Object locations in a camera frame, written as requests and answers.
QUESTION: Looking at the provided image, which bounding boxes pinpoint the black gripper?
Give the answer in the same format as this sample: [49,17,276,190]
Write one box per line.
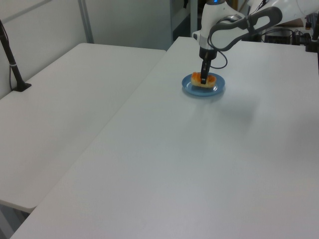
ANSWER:
[199,46,217,85]

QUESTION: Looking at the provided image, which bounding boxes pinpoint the orange glazed bread loaf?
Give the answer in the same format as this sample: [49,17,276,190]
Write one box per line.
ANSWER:
[190,71,216,89]

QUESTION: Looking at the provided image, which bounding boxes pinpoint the blue round plate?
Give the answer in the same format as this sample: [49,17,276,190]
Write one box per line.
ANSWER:
[181,73,226,97]

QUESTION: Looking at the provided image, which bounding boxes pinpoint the white table leg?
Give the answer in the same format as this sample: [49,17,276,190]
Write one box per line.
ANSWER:
[190,0,199,38]

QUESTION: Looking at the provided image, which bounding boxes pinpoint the black electronics box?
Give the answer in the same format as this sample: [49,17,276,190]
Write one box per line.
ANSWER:
[264,32,293,45]

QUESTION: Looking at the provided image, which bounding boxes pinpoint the brown flat box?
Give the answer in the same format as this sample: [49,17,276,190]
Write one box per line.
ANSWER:
[281,18,304,27]

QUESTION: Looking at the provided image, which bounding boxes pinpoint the black pole stand with base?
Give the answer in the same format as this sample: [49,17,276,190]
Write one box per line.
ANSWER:
[0,19,32,93]

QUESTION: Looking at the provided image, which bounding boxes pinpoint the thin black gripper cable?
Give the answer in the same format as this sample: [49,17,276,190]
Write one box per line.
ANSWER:
[210,49,229,70]

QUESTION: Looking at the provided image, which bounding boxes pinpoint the grey cable sleeve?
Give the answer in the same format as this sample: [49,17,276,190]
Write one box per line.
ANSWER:
[208,6,284,52]

